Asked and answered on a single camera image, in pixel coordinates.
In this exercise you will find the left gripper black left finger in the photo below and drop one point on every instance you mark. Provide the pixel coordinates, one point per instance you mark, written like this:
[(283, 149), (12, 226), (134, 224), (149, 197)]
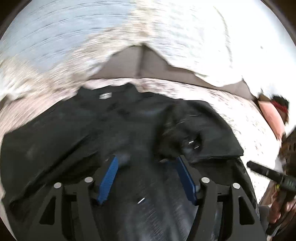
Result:
[(53, 219)]

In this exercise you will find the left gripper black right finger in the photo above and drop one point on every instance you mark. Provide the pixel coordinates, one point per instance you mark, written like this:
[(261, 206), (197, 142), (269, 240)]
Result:
[(224, 212)]

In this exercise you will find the black jacket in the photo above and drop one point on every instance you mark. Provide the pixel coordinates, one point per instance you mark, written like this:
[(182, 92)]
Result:
[(146, 131)]

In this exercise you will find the beige floral quilted bedspread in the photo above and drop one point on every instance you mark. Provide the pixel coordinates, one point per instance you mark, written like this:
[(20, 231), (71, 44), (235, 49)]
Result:
[(246, 120)]

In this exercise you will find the red and black sleeve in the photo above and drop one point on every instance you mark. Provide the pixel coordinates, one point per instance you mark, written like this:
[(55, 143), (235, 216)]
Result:
[(281, 104)]

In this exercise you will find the white embossed pillow cover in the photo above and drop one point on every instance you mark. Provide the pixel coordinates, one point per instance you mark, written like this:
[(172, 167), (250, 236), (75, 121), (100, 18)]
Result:
[(221, 42)]

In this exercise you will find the grey upholstered headboard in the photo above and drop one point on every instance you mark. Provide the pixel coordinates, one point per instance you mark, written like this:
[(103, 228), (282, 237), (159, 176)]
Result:
[(143, 62)]

